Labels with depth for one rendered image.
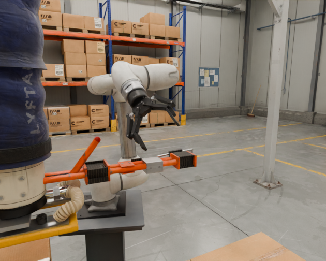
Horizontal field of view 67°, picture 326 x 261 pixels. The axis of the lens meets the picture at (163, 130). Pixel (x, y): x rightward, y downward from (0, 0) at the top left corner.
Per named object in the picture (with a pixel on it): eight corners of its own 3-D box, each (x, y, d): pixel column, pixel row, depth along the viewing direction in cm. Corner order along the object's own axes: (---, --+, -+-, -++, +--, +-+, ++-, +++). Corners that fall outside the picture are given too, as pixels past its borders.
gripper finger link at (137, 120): (139, 105, 88) (136, 105, 89) (132, 134, 84) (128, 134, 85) (145, 111, 91) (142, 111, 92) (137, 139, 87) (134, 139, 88)
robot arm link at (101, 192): (89, 194, 166) (85, 163, 161) (115, 187, 174) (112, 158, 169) (94, 205, 152) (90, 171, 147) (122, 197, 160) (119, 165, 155)
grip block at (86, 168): (86, 186, 83) (85, 169, 82) (83, 176, 92) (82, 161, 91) (110, 182, 86) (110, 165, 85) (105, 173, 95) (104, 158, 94)
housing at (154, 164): (146, 174, 93) (146, 163, 92) (141, 169, 99) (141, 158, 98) (163, 172, 96) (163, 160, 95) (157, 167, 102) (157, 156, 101)
